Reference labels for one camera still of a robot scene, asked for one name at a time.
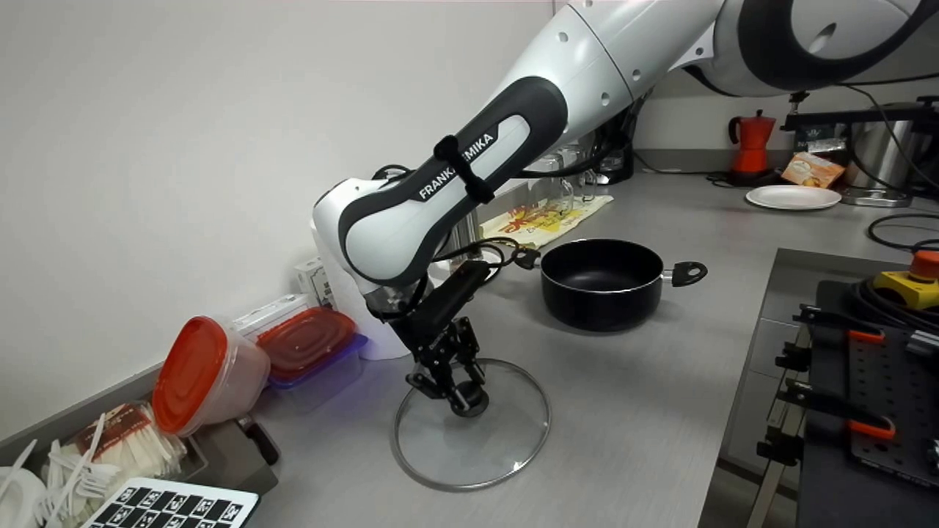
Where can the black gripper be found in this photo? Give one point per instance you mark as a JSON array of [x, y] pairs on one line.
[[422, 329]]

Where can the glass lid with black knob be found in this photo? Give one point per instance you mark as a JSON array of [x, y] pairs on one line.
[[472, 454]]

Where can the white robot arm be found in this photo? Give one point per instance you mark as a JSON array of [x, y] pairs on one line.
[[578, 72]]

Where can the flat red lid container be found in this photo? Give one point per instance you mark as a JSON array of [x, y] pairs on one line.
[[305, 342]]

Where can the black cooking pot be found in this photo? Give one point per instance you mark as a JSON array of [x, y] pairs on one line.
[[606, 284]]

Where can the red moka pot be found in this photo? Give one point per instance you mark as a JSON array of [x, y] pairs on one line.
[[750, 137]]

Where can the yellow red printed dish towel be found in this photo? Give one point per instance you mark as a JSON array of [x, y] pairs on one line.
[[546, 222]]

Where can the black white keypad device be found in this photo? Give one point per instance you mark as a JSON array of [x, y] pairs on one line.
[[155, 502]]

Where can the white plate far counter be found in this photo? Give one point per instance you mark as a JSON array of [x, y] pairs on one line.
[[791, 199]]

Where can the bag of white cutlery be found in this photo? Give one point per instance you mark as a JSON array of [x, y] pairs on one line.
[[64, 482]]

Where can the orange snack packet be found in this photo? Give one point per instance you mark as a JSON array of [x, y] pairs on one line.
[[811, 171]]

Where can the black clamp rack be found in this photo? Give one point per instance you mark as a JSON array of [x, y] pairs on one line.
[[874, 375]]

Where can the steel kettle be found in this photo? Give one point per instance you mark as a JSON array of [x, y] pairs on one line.
[[882, 163]]

